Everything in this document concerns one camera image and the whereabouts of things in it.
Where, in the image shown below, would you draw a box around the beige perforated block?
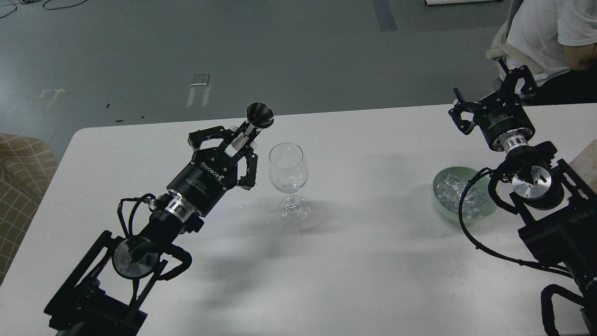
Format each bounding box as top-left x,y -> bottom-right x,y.
569,140 -> 597,184

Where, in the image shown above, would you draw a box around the steel double jigger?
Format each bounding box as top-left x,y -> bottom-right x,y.
229,102 -> 274,151

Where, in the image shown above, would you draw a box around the white office chair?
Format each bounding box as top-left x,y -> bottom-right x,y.
486,21 -> 544,90

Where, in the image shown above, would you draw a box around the green bowl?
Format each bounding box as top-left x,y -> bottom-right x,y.
431,166 -> 497,224

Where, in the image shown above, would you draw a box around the beige checkered sofa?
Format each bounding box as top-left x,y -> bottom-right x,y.
0,133 -> 58,281

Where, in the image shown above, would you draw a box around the black floor cable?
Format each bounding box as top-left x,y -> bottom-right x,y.
0,0 -> 88,18

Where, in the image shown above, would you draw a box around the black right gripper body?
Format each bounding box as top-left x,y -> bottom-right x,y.
475,100 -> 535,152

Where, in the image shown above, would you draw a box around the person in white shirt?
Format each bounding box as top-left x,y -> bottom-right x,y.
506,0 -> 597,105

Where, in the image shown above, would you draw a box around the clear wine glass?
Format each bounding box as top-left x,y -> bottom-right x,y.
268,142 -> 310,223

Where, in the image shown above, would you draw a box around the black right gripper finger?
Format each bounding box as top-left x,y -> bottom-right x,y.
492,59 -> 537,109
448,87 -> 483,135

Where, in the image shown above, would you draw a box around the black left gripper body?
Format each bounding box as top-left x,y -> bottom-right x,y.
167,147 -> 242,217

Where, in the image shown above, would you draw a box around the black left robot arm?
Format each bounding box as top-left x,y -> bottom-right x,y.
44,121 -> 263,336

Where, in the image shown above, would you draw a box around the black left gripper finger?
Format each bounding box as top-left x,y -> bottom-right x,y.
233,143 -> 258,190
188,126 -> 233,161

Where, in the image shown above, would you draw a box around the clear ice cubes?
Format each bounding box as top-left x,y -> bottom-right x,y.
435,173 -> 490,219

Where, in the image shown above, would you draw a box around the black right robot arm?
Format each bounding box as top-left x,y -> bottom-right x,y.
449,59 -> 597,336

